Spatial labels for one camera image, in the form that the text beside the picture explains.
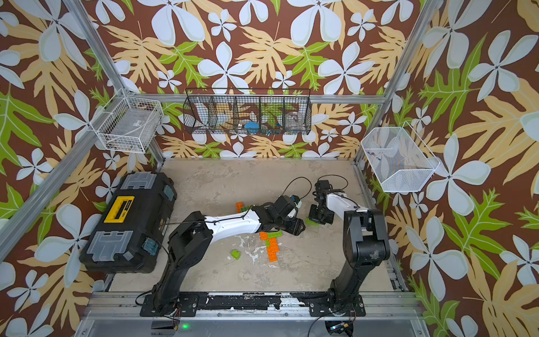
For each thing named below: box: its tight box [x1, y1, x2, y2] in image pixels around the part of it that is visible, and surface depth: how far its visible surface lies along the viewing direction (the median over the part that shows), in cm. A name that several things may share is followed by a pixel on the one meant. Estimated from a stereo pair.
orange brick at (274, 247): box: [266, 237, 281, 254], surface depth 89 cm
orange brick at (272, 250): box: [266, 242, 280, 263], surface depth 88 cm
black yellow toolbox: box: [79, 171, 178, 274], surface depth 78 cm
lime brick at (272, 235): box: [265, 230, 283, 248], surface depth 92 cm
